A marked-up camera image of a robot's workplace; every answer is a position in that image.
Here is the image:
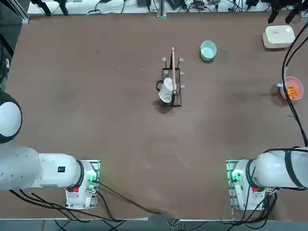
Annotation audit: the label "orange popcorn pile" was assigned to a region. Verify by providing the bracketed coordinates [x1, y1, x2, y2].
[286, 84, 300, 100]

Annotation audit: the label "black wire cup rack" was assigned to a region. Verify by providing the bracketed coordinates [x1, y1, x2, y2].
[161, 47, 186, 107]

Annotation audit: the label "cream rectangular tray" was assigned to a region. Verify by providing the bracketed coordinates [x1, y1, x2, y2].
[262, 25, 295, 51]

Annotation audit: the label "black tripod legs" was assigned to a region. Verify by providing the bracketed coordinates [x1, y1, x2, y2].
[31, 0, 69, 16]
[268, 0, 302, 24]

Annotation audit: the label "pink bowl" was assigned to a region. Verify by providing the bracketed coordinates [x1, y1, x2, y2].
[279, 76, 304, 101]

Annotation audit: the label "green bowl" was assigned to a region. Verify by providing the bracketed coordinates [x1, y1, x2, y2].
[200, 40, 218, 62]

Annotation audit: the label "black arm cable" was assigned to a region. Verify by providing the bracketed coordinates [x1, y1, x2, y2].
[282, 23, 308, 147]

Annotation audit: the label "black base cable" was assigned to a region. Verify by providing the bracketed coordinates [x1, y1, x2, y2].
[97, 181, 162, 215]

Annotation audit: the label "aluminium frame post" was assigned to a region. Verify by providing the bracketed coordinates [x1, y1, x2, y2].
[9, 0, 30, 24]
[157, 0, 167, 18]

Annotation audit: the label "white mug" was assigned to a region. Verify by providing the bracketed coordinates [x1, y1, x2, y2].
[156, 77, 178, 103]

